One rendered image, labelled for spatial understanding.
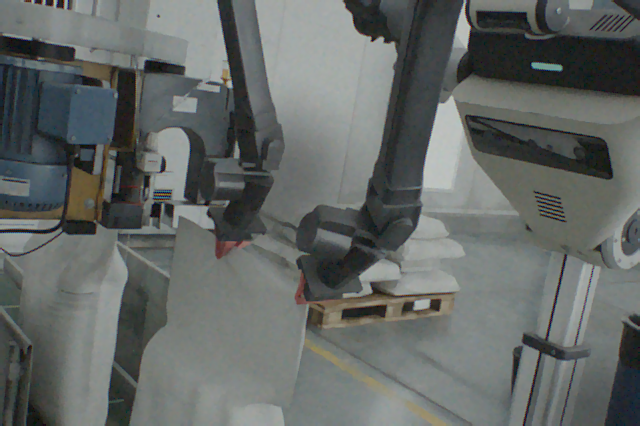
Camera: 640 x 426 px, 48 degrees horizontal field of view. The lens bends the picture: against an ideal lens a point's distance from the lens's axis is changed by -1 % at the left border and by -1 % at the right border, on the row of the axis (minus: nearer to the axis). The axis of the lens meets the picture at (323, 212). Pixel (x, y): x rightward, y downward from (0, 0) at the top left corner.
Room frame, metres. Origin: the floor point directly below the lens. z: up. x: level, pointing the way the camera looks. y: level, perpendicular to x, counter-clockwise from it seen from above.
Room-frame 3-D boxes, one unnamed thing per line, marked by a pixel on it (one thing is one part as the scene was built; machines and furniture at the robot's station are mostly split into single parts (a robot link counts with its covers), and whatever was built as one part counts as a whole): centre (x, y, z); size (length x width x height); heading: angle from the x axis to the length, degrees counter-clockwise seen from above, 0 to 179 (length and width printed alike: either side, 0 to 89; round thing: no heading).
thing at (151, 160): (1.45, 0.36, 1.14); 0.05 x 0.04 x 0.16; 130
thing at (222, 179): (1.25, 0.16, 1.21); 0.11 x 0.09 x 0.12; 130
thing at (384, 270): (4.39, -0.18, 0.32); 0.66 x 0.43 x 0.15; 132
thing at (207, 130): (1.66, 0.41, 1.21); 0.30 x 0.25 x 0.30; 40
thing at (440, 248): (4.79, -0.63, 0.44); 0.68 x 0.44 x 0.15; 130
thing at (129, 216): (1.48, 0.42, 1.04); 0.08 x 0.06 x 0.05; 130
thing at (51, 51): (1.21, 0.51, 1.35); 0.12 x 0.12 x 0.04
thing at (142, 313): (2.18, 0.49, 0.54); 1.05 x 0.02 x 0.41; 40
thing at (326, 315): (4.74, -0.27, 0.07); 1.20 x 0.82 x 0.14; 132
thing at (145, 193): (1.45, 0.36, 1.11); 0.03 x 0.03 x 0.06
